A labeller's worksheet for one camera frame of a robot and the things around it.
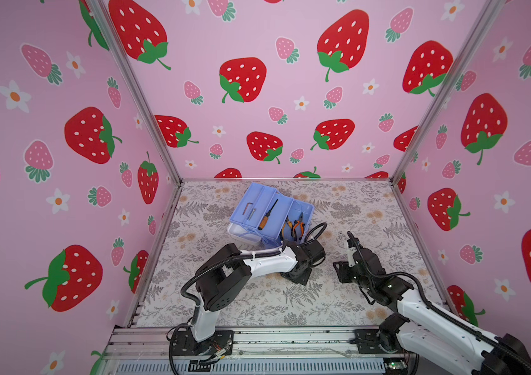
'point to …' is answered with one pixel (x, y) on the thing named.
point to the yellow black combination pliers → (290, 224)
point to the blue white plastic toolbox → (258, 213)
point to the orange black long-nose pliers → (295, 223)
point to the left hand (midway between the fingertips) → (301, 278)
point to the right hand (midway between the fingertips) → (336, 263)
